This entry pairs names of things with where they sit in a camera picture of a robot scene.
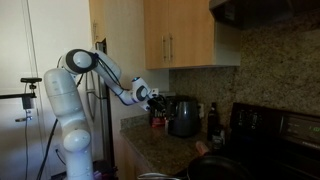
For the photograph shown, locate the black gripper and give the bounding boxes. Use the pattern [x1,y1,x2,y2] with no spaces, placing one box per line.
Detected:
[147,95,172,118]

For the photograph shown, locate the black air fryer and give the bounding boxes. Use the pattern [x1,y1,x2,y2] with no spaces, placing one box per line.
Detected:
[167,95,202,139]

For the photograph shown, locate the dark canister with red base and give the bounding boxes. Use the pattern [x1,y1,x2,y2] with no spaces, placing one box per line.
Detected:
[150,113,167,129]

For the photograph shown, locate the tall dark bottle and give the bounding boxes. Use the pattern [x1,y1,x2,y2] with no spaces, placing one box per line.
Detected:
[206,101,221,142]

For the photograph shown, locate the small pink object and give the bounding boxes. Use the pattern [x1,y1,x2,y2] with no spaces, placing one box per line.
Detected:
[195,140,211,157]

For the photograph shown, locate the small light-capped bottle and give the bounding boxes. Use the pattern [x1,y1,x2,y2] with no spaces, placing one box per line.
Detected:
[212,127,226,150]

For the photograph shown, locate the stainless steel refrigerator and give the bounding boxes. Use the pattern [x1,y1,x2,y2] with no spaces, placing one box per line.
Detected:
[84,39,116,169]

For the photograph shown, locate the wooden fridge side panel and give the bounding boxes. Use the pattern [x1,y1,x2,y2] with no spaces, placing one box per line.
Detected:
[103,0,170,168]

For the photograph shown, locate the wooden lower cabinet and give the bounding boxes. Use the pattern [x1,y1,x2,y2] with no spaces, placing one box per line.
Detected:
[119,132,153,180]

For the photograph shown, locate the wooden upper cabinet door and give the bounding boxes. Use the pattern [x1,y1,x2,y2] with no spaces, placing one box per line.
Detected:
[143,0,171,70]
[168,0,216,69]

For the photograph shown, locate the black frying pan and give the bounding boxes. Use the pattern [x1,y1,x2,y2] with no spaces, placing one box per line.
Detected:
[136,154,256,180]

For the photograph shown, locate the black electric stove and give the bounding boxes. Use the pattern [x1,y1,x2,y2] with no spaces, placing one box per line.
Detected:
[213,101,320,180]

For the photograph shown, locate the range hood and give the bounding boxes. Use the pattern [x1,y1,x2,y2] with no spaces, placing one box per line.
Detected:
[208,0,320,32]

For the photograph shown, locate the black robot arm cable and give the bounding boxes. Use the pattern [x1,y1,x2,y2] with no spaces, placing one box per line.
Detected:
[95,56,135,107]

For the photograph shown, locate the thick black floor cable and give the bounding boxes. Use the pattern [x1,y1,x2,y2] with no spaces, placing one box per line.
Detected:
[35,117,60,180]

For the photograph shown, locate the black camera on stand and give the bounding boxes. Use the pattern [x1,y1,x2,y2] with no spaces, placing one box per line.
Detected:
[20,76,43,84]

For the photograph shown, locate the camera stand arm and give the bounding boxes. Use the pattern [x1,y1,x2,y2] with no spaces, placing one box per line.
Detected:
[0,83,38,123]

